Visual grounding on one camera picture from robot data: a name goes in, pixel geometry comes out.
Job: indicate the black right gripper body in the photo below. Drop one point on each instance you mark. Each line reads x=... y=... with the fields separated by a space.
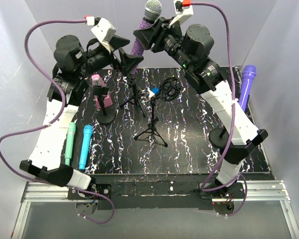
x=167 y=39

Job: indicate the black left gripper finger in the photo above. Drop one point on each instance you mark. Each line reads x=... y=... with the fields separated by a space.
x=116 y=42
x=128 y=62

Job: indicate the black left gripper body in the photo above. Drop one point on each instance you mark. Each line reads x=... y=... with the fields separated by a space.
x=99 y=58

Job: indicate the glitter purple silver-head microphone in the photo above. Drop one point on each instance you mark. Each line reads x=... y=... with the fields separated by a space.
x=152 y=11

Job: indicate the black tripod stand with ring clamp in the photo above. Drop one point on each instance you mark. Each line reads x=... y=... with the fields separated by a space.
x=152 y=130

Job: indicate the mint green microphone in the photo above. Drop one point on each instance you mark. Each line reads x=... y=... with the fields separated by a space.
x=69 y=142

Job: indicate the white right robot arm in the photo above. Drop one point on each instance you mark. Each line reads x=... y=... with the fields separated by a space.
x=190 y=51

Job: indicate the black round-base clip stand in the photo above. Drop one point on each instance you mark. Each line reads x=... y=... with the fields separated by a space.
x=106 y=117

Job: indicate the cyan blue microphone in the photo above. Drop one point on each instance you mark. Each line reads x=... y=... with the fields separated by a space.
x=87 y=133

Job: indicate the solid purple microphone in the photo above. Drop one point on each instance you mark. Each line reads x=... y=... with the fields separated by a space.
x=248 y=75

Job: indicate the black round-base stand right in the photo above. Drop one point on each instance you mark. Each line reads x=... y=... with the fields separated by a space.
x=218 y=137

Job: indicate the blue and white block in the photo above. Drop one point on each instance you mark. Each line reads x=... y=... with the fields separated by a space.
x=153 y=92

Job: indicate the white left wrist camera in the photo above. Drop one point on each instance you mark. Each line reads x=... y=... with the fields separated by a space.
x=104 y=32

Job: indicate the black front mounting rail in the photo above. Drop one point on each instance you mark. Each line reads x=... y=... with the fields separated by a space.
x=150 y=191

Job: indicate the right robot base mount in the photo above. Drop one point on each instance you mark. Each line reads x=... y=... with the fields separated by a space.
x=226 y=201

